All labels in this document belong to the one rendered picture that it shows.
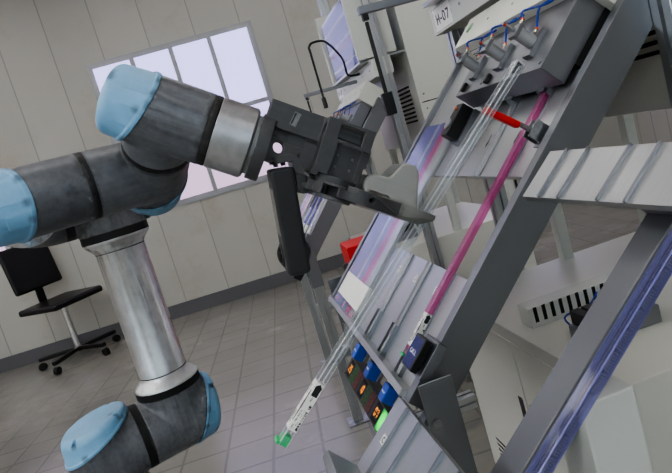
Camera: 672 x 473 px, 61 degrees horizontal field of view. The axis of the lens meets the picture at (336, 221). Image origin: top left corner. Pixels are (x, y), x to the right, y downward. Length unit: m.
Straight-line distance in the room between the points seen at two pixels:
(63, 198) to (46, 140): 4.90
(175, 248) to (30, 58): 2.01
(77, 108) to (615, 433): 5.14
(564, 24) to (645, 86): 0.32
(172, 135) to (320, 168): 0.15
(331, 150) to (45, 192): 0.29
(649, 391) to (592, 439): 0.44
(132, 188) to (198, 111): 0.13
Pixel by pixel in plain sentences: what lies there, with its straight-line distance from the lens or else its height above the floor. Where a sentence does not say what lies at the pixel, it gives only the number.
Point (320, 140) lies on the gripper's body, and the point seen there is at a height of 1.12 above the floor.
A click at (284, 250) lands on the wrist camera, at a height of 1.02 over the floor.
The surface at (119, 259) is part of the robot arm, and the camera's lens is 1.04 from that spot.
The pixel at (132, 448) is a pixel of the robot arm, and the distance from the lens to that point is 1.08.
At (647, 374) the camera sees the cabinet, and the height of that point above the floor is 0.62.
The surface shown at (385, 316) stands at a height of 0.76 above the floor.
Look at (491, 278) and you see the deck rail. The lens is 0.87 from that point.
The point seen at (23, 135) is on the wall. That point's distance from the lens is 5.61.
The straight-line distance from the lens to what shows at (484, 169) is 1.07.
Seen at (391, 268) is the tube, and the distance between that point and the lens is 0.64.
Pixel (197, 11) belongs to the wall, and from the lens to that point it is 5.37.
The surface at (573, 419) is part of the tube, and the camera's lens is 0.50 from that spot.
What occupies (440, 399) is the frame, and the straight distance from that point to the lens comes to 0.84.
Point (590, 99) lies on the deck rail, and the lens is 0.94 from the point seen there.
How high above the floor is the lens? 1.11
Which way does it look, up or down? 8 degrees down
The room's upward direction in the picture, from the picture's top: 16 degrees counter-clockwise
